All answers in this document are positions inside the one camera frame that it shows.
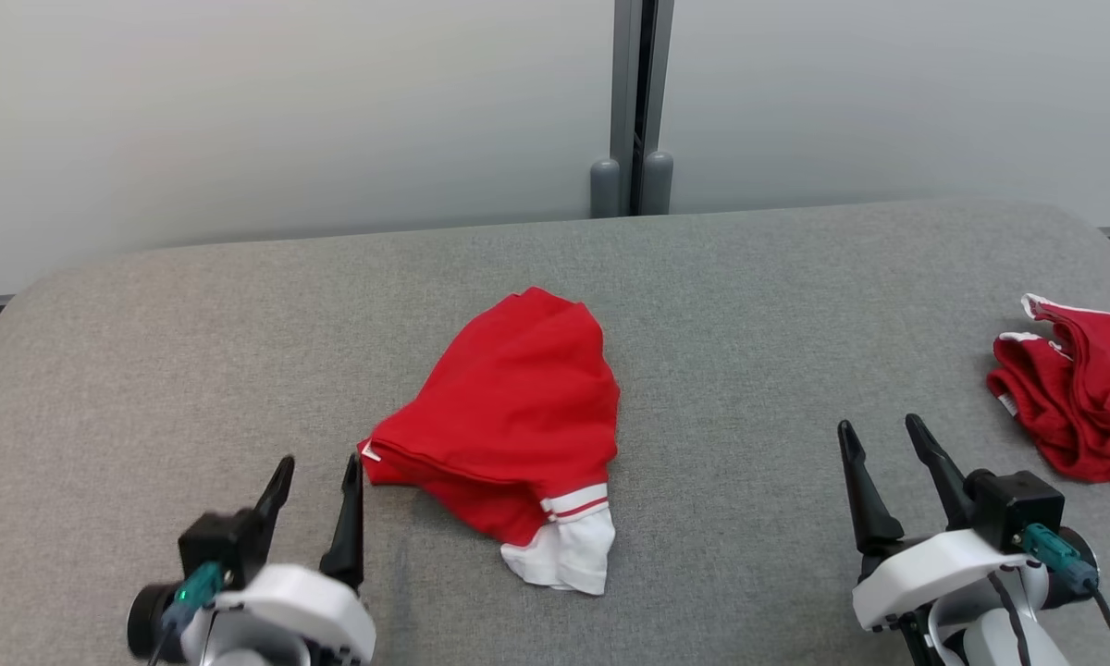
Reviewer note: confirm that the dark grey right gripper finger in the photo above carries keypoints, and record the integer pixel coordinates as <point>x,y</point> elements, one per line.
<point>869,509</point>
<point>943,472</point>

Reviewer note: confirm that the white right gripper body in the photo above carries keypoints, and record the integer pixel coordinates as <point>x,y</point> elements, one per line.
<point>925,573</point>

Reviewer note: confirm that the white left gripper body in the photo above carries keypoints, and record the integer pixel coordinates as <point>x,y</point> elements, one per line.
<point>287,610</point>

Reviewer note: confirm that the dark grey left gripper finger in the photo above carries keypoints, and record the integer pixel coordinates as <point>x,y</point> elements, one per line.
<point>349,536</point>
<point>277,495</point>

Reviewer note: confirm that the red shorts white trim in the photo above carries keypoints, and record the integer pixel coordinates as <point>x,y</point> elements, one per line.
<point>1091,398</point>

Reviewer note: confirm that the red shirt white striped cuffs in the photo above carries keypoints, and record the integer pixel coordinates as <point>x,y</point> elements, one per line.
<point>518,398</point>

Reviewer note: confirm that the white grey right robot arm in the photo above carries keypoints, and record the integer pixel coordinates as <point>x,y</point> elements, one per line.
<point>990,643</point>

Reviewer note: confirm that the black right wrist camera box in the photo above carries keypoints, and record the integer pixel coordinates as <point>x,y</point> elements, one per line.
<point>1017,509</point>

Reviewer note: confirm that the grey partition post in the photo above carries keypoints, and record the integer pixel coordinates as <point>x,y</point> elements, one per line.
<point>624,74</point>
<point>663,74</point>

